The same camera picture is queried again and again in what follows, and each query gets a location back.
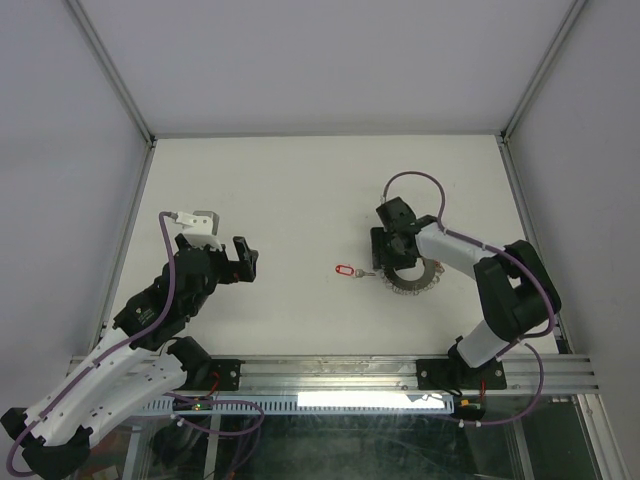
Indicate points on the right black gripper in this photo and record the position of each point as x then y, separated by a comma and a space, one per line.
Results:
380, 257

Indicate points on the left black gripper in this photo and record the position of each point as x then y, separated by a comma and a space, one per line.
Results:
242, 269

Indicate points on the left aluminium frame post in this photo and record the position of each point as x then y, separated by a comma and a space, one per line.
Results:
97, 48

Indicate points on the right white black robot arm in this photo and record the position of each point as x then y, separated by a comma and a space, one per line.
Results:
515, 291

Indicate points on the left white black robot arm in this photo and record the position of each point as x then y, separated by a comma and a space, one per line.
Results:
141, 357

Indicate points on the white slotted cable duct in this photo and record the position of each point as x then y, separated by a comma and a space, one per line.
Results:
305, 403

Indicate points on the right aluminium frame post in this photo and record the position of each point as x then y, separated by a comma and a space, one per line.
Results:
544, 67

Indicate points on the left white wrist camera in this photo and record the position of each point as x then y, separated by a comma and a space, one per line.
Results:
200, 228

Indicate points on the silver key red tag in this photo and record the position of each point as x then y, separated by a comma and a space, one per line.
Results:
351, 272

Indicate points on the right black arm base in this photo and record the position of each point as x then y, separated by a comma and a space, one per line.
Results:
455, 375

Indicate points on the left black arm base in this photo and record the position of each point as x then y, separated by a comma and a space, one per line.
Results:
218, 375

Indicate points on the aluminium mounting rail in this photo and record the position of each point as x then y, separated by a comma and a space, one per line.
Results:
556, 374

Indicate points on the aluminium frame post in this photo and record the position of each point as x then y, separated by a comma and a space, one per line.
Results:
544, 67
97, 48

